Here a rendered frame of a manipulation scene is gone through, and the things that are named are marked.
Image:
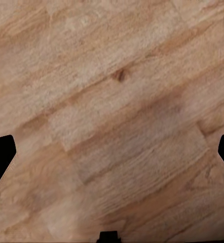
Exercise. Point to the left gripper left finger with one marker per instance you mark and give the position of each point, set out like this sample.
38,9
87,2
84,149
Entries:
7,152

